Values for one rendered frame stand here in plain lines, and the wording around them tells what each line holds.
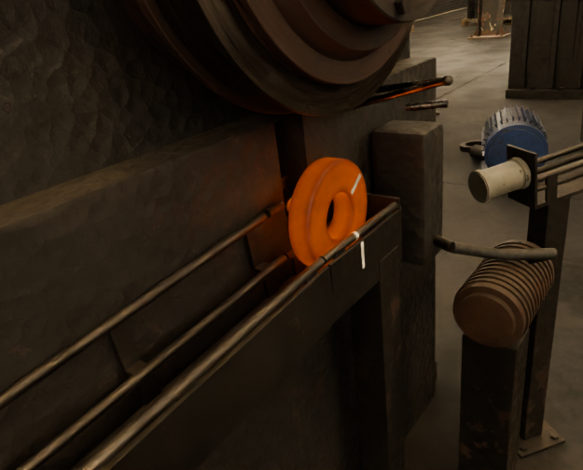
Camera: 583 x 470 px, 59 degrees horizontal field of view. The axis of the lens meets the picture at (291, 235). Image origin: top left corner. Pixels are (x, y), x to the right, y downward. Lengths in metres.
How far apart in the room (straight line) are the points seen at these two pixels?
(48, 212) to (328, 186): 0.34
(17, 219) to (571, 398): 1.37
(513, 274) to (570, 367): 0.71
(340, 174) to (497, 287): 0.38
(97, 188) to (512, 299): 0.68
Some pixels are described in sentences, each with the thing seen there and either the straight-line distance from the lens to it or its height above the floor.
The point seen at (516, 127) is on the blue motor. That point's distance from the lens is 2.71.
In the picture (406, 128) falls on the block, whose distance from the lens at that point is 0.86.
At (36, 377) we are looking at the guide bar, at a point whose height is 0.74.
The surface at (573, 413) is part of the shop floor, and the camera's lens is 1.52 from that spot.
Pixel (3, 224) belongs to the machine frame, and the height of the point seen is 0.87.
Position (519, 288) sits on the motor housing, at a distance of 0.96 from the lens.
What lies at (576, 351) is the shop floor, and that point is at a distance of 1.72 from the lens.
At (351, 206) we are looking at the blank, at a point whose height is 0.74.
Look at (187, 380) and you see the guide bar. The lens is 0.52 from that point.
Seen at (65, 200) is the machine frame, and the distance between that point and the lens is 0.51.
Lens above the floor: 1.02
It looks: 25 degrees down
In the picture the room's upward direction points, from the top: 7 degrees counter-clockwise
